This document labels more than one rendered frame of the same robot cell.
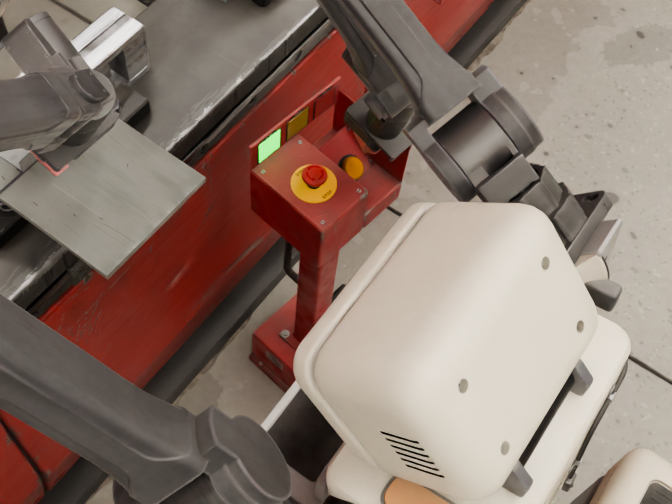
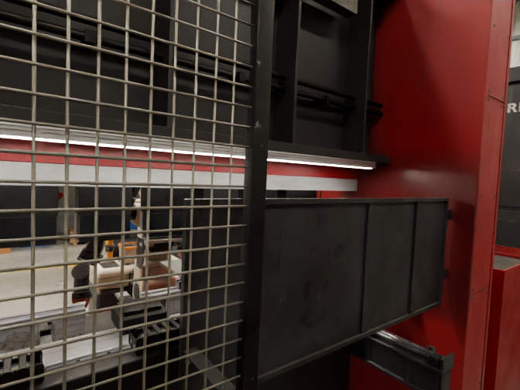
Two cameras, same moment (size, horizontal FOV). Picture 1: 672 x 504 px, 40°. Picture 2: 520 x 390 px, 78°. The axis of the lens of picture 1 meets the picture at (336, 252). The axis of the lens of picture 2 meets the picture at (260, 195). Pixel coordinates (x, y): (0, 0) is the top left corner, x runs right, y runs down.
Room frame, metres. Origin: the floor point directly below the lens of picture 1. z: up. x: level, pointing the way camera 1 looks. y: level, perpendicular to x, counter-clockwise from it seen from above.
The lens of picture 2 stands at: (1.75, 1.14, 1.39)
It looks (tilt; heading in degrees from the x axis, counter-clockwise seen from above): 3 degrees down; 204
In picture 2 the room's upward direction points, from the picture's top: 2 degrees clockwise
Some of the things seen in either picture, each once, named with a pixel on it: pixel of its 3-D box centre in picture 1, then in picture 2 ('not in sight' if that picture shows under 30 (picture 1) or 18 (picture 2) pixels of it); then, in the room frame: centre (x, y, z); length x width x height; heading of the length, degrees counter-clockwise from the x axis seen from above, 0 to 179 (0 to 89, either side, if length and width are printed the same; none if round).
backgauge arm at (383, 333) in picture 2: not in sight; (358, 333); (0.49, 1.01, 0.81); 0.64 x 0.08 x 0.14; 61
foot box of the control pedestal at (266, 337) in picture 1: (318, 354); not in sight; (0.83, 0.01, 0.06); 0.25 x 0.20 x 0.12; 54
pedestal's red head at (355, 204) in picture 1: (328, 173); not in sight; (0.84, 0.03, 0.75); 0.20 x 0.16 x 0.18; 144
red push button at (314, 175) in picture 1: (314, 179); not in sight; (0.80, 0.05, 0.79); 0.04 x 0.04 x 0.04
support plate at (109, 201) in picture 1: (79, 171); (191, 267); (0.62, 0.33, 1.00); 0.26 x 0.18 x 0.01; 61
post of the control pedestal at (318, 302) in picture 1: (316, 277); not in sight; (0.84, 0.03, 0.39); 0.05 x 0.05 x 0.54; 54
